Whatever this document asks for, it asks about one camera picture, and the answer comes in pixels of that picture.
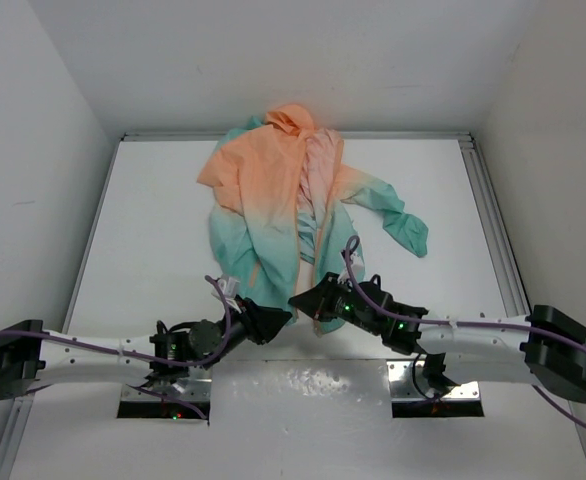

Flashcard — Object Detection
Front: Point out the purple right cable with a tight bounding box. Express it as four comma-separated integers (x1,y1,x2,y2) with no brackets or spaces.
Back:
341,235,586,437

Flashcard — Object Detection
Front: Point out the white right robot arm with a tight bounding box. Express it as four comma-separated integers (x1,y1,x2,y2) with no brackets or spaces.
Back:
289,273,586,404

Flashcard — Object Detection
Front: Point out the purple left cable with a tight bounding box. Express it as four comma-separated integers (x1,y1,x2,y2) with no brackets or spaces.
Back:
0,274,239,421

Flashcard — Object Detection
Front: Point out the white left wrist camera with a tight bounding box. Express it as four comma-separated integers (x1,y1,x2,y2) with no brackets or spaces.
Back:
216,274,240,300

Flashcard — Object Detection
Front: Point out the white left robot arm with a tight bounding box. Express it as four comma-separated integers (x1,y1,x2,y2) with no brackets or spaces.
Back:
0,297,292,400

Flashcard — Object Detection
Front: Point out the aluminium frame rail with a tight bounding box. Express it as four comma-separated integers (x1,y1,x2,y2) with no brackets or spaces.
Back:
121,131,472,142
459,135,530,316

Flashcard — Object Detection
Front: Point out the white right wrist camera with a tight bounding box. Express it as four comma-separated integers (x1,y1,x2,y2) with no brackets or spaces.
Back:
345,251,365,276

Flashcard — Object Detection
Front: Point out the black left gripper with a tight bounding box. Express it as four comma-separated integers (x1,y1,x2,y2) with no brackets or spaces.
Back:
201,292,290,368

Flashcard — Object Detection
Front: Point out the purple cable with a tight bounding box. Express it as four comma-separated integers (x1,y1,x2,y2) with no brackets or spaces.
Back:
0,274,239,421
341,235,586,437

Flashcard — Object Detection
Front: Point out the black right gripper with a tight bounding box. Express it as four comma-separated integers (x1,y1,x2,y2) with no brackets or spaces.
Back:
289,271,383,337

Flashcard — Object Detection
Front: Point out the orange and teal gradient jacket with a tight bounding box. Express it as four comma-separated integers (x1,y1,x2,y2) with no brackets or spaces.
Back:
197,104,429,312

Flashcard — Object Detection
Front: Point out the aluminium frame rail right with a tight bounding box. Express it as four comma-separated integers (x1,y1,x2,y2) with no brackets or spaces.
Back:
459,135,530,316

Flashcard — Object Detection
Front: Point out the aluminium frame rail back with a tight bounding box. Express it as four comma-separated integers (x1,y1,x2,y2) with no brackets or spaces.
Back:
121,131,472,142

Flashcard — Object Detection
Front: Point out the shiny metal base plate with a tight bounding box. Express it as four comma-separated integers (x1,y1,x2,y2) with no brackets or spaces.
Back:
120,359,481,408

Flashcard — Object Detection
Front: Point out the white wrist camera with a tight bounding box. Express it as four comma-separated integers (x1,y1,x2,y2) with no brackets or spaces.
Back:
345,251,365,276
216,274,240,300

